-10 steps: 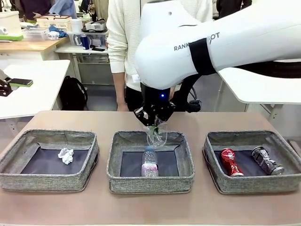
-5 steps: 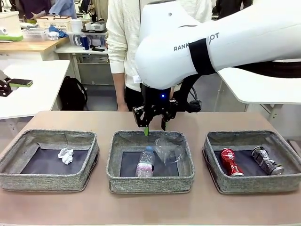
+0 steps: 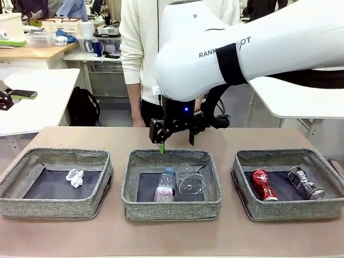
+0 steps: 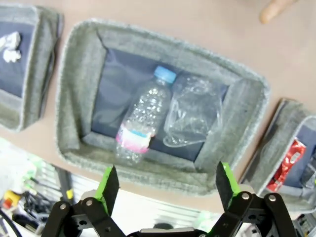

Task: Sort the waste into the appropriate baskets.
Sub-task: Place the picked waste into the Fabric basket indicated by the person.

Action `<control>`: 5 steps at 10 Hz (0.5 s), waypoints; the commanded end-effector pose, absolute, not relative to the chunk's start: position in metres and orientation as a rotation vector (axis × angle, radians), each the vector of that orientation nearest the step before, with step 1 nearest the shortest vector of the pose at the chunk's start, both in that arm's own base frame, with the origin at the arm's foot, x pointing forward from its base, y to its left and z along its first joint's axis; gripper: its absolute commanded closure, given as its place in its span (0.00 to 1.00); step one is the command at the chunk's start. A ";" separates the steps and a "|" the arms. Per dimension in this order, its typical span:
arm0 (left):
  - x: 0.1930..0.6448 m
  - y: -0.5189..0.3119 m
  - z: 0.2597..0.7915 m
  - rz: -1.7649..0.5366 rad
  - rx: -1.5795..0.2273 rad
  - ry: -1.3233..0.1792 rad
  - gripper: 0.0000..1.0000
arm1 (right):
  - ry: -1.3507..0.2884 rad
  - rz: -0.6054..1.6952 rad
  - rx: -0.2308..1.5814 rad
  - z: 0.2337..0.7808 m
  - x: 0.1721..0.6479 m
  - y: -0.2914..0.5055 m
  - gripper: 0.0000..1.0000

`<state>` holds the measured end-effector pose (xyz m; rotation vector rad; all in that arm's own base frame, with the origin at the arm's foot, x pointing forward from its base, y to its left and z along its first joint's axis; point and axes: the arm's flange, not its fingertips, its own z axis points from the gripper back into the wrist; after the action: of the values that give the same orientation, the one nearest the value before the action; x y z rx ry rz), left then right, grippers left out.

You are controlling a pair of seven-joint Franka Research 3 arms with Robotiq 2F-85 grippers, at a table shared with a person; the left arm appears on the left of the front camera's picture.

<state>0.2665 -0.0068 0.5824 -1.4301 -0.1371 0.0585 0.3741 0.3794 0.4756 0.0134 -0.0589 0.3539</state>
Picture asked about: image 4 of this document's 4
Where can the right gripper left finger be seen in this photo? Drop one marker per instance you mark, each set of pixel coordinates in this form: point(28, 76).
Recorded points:
point(108, 190)

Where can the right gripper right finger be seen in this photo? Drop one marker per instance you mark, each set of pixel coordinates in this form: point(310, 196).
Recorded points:
point(225, 185)

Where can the crushed red soda can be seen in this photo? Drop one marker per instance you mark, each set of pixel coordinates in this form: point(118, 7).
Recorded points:
point(287, 165)

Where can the crushed clear plastic bottle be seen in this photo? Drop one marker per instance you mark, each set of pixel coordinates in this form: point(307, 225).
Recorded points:
point(195, 113)

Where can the pink label water bottle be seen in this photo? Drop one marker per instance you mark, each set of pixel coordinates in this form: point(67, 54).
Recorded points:
point(145, 111)

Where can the white paper ball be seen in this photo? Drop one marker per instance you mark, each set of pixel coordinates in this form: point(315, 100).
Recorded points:
point(11, 47)

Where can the person's left hand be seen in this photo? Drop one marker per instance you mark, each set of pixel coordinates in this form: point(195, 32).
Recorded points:
point(274, 11)

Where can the dark metal table leg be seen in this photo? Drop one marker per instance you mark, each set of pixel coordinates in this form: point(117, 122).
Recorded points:
point(64, 185)

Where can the grey fabric basket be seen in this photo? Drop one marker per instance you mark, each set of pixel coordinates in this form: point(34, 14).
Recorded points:
point(81, 86)
point(271, 148)
point(39, 74)

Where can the yellow red emergency stop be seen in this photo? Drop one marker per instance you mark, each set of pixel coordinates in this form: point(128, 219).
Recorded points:
point(7, 201)

